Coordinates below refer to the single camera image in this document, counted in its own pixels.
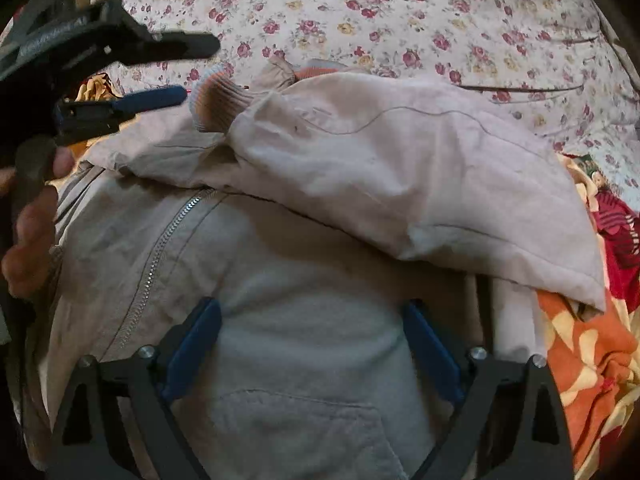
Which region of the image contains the beige zip jacket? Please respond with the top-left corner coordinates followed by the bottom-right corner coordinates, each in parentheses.
top-left (20, 55), bottom-right (608, 480)

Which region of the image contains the person's left hand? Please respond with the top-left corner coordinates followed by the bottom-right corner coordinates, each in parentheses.
top-left (1, 149), bottom-right (77, 302)

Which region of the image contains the floral bed sheet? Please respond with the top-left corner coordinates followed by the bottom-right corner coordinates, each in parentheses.
top-left (107, 0), bottom-right (640, 201)

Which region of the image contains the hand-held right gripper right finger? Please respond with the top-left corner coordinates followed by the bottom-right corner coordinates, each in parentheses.
top-left (402, 300), bottom-right (576, 480)

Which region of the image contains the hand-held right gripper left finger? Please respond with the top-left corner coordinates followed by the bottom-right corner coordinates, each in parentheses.
top-left (47, 297), bottom-right (223, 480)

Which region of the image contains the red orange printed blanket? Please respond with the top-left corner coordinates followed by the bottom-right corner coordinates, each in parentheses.
top-left (65, 72), bottom-right (640, 480)

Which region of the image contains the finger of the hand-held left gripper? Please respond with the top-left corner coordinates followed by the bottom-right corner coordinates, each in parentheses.
top-left (90, 0), bottom-right (221, 67)
top-left (54, 85), bottom-right (189, 147)

